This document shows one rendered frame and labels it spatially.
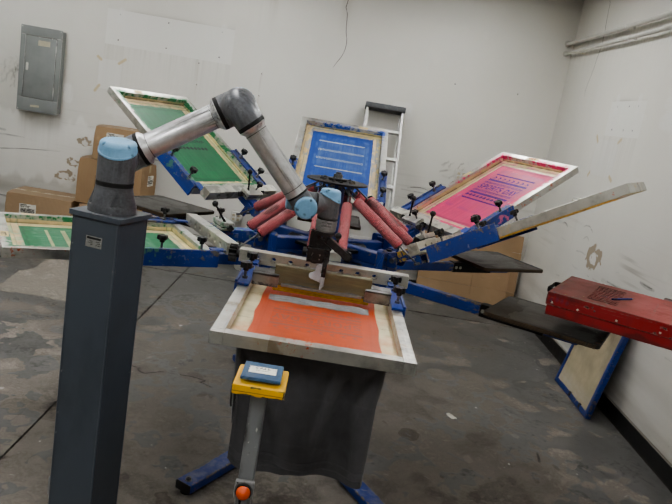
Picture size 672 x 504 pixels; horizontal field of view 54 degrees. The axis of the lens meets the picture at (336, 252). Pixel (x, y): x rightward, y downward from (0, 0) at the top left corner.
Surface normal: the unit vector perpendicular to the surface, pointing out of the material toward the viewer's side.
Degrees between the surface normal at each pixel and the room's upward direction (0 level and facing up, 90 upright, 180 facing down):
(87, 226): 90
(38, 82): 90
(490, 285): 78
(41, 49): 90
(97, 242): 90
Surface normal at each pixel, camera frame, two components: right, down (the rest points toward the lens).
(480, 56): -0.01, 0.21
